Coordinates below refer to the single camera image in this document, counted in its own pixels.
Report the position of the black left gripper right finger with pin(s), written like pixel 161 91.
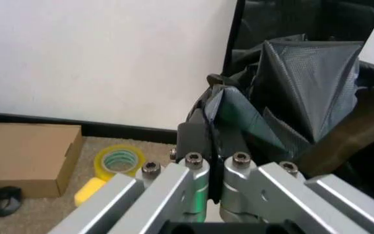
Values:
pixel 281 195

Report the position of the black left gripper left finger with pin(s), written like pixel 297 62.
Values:
pixel 161 195

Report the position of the brown trash bin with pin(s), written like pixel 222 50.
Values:
pixel 346 131

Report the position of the yellowish clear tape roll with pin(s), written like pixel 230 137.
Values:
pixel 119 159

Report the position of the yellow block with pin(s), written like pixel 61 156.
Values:
pixel 88 191

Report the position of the black baseboard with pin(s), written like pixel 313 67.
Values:
pixel 76 123

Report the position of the brown cardboard box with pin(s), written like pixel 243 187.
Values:
pixel 24 156

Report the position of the dark glossy panel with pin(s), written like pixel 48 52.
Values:
pixel 291 19

